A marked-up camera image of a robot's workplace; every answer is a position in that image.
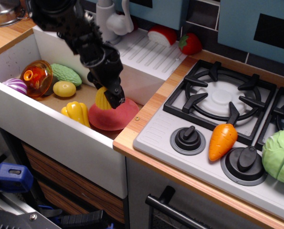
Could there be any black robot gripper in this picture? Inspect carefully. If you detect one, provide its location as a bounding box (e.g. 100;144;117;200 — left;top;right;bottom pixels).
79;42;126;109

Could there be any yellow toy corn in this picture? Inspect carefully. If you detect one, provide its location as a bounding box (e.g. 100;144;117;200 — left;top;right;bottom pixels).
95;87;112;110

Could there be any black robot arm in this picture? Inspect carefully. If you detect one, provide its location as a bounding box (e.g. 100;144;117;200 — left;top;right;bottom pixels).
25;0;126;109

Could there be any red plastic plate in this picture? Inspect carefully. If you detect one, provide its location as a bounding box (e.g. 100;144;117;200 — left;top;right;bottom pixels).
88;98;139;131

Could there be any yellow toy bell pepper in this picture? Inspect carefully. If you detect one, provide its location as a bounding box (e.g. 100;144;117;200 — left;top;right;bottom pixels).
61;101;90;128

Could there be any yellow toy potato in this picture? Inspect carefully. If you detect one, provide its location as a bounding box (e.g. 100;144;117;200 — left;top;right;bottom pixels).
53;81;76;98

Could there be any green toy bitter gourd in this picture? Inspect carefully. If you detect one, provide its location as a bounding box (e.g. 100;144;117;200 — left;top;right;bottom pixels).
51;63;82;87

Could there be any grey toy faucet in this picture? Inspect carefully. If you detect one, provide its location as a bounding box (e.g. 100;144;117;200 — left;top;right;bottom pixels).
96;0;134;44

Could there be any orange transparent plastic cup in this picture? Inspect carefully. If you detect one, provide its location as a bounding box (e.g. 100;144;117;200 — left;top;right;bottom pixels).
20;60;53;99

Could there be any red white toy apple half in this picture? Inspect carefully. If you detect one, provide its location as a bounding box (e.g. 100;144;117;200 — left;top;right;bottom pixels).
147;25;177;47

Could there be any purple striped toy onion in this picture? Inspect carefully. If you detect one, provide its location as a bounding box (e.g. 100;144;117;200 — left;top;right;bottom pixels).
3;78;27;95

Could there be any black left stove knob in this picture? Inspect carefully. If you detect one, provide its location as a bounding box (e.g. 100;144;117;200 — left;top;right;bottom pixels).
170;125;206;156

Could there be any black stove knob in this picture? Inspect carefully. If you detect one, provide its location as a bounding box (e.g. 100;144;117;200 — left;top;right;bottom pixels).
221;146;267;186
170;125;206;156

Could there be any red toy strawberry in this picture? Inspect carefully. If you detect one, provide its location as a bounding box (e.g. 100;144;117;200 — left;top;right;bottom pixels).
179;33;202;55

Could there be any orange toy carrot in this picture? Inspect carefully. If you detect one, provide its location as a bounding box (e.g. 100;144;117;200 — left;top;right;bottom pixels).
209;124;238;161

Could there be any blue clamp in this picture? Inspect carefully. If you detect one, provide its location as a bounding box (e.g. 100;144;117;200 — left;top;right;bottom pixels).
0;162;34;193

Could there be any silver metal pot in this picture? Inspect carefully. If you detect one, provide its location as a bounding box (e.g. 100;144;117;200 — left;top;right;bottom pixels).
0;0;26;27

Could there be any black right stove knob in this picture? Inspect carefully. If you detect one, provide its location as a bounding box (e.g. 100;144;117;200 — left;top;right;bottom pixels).
221;146;267;186

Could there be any green toy cabbage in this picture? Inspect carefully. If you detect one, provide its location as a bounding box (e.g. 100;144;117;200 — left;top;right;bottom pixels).
262;130;284;183

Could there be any black oven door handle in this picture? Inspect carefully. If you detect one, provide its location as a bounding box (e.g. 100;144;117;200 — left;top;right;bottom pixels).
145;186;206;229

